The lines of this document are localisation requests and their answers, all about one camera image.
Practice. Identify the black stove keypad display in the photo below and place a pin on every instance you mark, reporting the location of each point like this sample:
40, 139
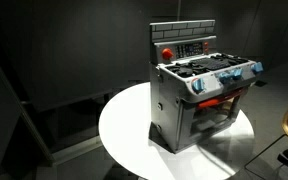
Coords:
189, 49

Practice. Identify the round white table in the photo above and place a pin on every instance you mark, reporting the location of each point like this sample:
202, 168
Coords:
127, 126

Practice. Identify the grey toy stove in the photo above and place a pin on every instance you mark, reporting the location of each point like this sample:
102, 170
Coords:
165, 110

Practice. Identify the blue stove knob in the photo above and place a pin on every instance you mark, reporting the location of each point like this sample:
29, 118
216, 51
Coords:
257, 67
197, 85
224, 77
237, 73

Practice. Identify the grey low ledge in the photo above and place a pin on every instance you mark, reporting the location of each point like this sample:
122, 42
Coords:
77, 151

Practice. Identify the orange round stove knob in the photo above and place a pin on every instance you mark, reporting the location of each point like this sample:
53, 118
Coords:
167, 53

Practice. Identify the grey oven door with window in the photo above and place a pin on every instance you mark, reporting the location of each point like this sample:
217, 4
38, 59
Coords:
185, 130

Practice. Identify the black burner grates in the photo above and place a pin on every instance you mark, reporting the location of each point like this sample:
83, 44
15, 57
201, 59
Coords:
204, 65

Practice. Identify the small orange stove button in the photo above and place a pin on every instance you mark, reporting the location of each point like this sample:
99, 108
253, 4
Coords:
206, 50
206, 43

